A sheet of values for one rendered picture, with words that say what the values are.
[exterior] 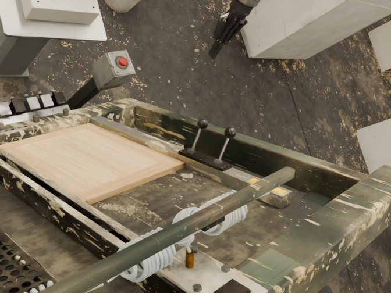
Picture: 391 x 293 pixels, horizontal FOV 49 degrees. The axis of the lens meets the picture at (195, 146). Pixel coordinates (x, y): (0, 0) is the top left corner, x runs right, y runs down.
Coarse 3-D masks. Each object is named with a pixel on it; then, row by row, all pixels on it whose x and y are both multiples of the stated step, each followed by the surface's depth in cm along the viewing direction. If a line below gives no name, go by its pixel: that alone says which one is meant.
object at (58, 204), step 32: (0, 160) 130; (32, 192) 116; (64, 192) 113; (64, 224) 107; (96, 224) 99; (96, 256) 99; (192, 256) 78; (160, 288) 83; (192, 288) 74; (256, 288) 75
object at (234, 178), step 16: (112, 128) 171; (128, 128) 170; (144, 144) 159; (160, 144) 155; (192, 160) 143; (208, 176) 139; (224, 176) 134; (240, 176) 132; (272, 192) 122; (288, 192) 123
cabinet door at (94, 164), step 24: (24, 144) 157; (48, 144) 159; (72, 144) 159; (96, 144) 160; (120, 144) 160; (48, 168) 140; (72, 168) 140; (96, 168) 140; (120, 168) 141; (144, 168) 141; (168, 168) 141; (72, 192) 124; (96, 192) 124; (120, 192) 128
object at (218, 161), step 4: (228, 128) 137; (232, 128) 137; (224, 132) 138; (228, 132) 137; (232, 132) 137; (228, 136) 137; (232, 136) 137; (228, 140) 138; (224, 144) 138; (224, 148) 138; (220, 156) 138; (216, 160) 138; (220, 160) 137; (216, 164) 137; (220, 164) 137
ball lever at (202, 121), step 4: (200, 120) 145; (204, 120) 145; (200, 124) 144; (204, 124) 144; (200, 128) 146; (204, 128) 146; (200, 132) 146; (196, 136) 146; (196, 140) 145; (192, 148) 145; (188, 152) 145; (192, 152) 144
